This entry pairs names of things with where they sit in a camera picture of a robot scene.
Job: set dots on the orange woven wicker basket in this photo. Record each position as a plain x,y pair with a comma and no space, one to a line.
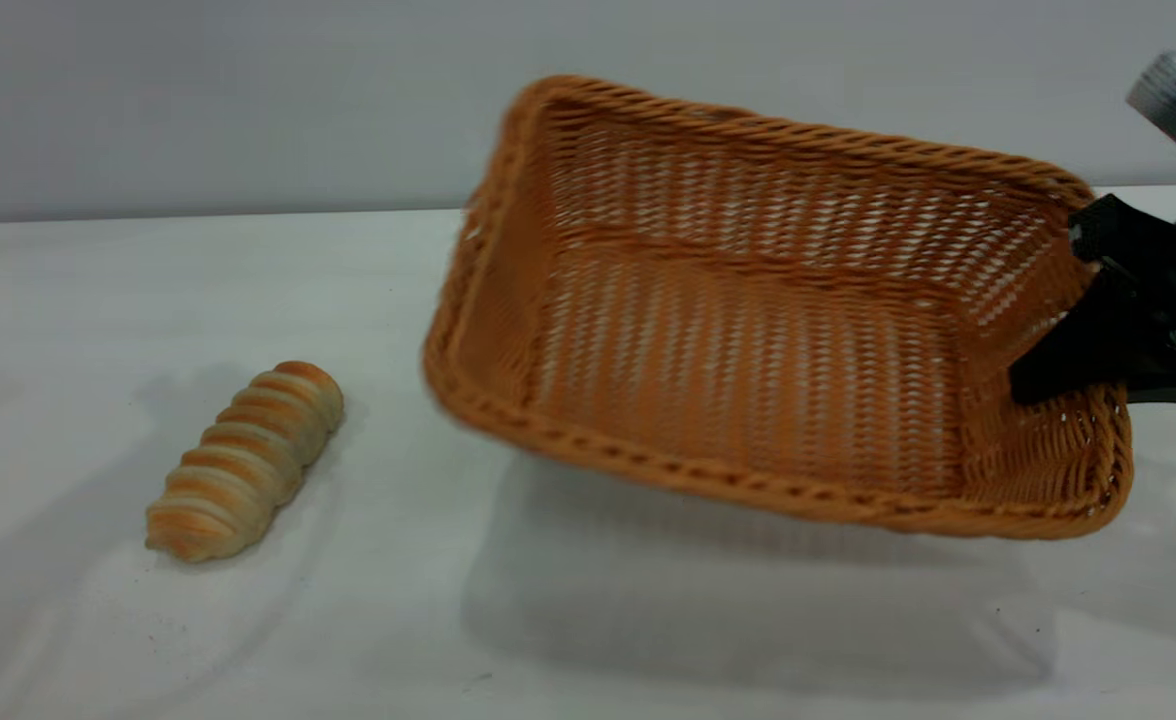
748,350

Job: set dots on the ridged spiral bread loaf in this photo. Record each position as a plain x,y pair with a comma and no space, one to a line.
243,465

